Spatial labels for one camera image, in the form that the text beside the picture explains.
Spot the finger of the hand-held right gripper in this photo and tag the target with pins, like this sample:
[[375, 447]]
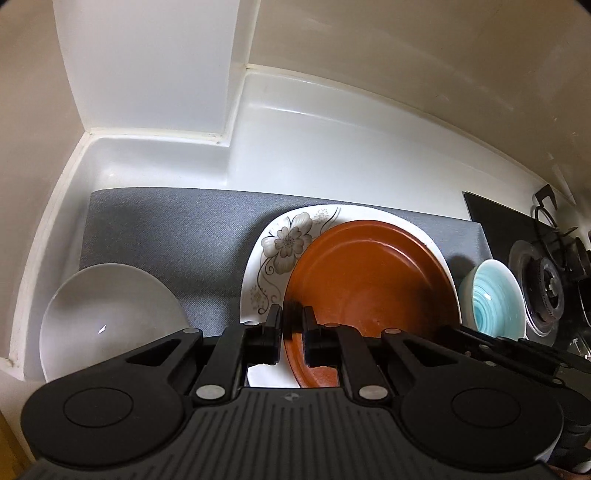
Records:
[[501, 354]]

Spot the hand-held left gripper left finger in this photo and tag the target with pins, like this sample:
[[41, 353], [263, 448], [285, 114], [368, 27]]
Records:
[[274, 333]]

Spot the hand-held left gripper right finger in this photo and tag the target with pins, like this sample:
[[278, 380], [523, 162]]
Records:
[[308, 338]]

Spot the brown plate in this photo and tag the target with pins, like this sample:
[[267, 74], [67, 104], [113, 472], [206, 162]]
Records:
[[369, 277]]

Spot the light blue bowl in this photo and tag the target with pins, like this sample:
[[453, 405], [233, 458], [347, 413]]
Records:
[[491, 295]]

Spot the stove burner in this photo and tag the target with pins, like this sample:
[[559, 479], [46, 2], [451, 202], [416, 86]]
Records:
[[540, 286]]

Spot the white floral plate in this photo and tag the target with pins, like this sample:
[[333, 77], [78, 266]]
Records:
[[277, 249]]

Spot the black pan support grate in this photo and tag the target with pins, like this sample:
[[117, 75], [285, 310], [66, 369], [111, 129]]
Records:
[[570, 249]]

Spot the black glass gas stove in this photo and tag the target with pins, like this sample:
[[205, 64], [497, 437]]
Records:
[[494, 221]]

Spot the grey mat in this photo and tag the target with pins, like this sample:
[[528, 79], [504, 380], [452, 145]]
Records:
[[184, 230]]

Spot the white bowl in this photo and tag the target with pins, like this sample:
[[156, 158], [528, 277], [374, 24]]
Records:
[[111, 314]]

